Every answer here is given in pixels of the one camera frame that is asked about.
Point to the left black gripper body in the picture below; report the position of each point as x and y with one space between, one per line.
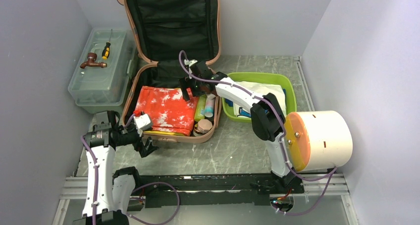
127 136

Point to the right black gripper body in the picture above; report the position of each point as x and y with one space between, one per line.
197 88

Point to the red printed package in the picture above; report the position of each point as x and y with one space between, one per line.
167 109

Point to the white shirt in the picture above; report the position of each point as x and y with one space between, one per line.
263 89

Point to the pink hard-shell suitcase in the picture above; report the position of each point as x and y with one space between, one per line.
163 28

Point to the green plastic tray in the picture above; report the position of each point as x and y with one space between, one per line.
270 78

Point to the cream appliance with orange rim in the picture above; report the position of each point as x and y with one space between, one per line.
318 140

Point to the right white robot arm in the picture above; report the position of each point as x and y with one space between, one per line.
267 118

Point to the yellow folded cloth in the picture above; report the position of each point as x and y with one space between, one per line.
165 133

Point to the green yellow bottle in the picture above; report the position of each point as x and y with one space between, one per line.
200 108

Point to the pink blue spray bottle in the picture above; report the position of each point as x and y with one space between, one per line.
209 105

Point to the pink hexagonal lid jar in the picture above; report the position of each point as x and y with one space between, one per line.
203 126

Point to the translucent plastic toolbox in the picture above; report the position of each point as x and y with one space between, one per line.
96 89

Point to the brown brass faucet valve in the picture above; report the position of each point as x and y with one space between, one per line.
91 62

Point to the yellow black screwdriver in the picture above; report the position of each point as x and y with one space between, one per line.
106 50

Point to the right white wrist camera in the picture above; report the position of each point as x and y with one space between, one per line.
189 64

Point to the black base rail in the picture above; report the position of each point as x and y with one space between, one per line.
214 189

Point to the aluminium frame profile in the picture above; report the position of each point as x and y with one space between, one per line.
315 184

